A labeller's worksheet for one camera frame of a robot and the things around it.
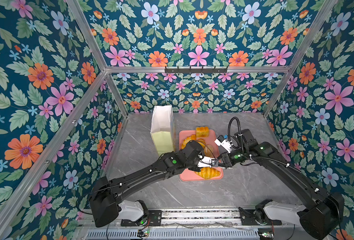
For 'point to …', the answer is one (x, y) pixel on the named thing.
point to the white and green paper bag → (162, 129)
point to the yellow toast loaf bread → (202, 132)
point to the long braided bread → (187, 140)
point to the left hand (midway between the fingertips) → (206, 152)
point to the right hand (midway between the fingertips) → (214, 162)
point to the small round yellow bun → (202, 142)
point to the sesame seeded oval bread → (208, 151)
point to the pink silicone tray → (190, 175)
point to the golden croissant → (208, 173)
